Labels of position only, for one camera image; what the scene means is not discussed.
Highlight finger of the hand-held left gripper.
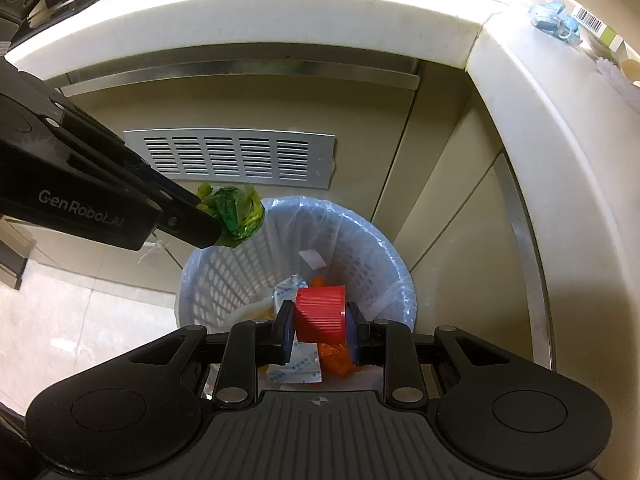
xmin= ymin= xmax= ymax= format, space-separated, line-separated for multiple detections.
xmin=0 ymin=59 xmax=203 ymax=207
xmin=150 ymin=191 xmax=224 ymax=250

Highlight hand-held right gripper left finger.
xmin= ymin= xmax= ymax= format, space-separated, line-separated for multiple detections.
xmin=127 ymin=300 xmax=297 ymax=408

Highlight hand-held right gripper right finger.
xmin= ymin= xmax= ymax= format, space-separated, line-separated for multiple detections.
xmin=346 ymin=301 xmax=516 ymax=408

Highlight orange plastic bag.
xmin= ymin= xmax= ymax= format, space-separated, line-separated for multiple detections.
xmin=310 ymin=275 xmax=357 ymax=378

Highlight white blue printed packet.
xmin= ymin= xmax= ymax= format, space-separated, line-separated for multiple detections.
xmin=267 ymin=274 xmax=322 ymax=386

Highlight red bottle cap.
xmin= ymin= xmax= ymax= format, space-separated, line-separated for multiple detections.
xmin=294 ymin=285 xmax=348 ymax=345

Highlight green wrapper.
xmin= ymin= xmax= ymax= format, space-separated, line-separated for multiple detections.
xmin=196 ymin=184 xmax=265 ymax=250

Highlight white mesh waste basket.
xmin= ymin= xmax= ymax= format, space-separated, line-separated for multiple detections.
xmin=174 ymin=196 xmax=418 ymax=396

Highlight white mesh trash bin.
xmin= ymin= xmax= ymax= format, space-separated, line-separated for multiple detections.
xmin=174 ymin=196 xmax=418 ymax=396

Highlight white paper slip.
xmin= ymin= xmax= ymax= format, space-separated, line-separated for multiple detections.
xmin=299 ymin=250 xmax=328 ymax=273

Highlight blue face mask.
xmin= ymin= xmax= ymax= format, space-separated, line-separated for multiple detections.
xmin=529 ymin=1 xmax=585 ymax=41

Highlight white green medicine box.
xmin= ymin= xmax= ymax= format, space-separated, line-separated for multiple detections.
xmin=570 ymin=2 xmax=628 ymax=53

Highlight beige kitchen base cabinet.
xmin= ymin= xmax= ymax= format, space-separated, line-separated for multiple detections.
xmin=0 ymin=55 xmax=556 ymax=376

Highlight metal cabinet trim strip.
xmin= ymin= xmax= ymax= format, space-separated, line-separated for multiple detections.
xmin=500 ymin=155 xmax=556 ymax=371

